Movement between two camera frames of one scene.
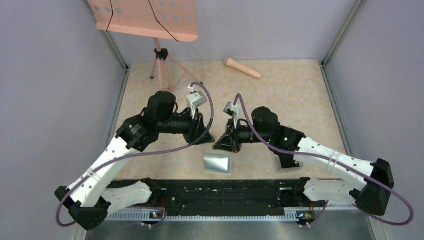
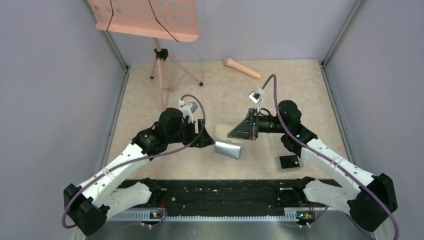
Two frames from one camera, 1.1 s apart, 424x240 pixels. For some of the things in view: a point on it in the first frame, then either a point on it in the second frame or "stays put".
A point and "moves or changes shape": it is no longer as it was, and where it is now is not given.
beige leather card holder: x=216 y=163 moves or changes shape
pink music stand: x=173 y=20 stays put
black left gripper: x=197 y=127 stays put
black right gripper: x=230 y=141 to x=246 y=129
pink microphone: x=228 y=61 stays put
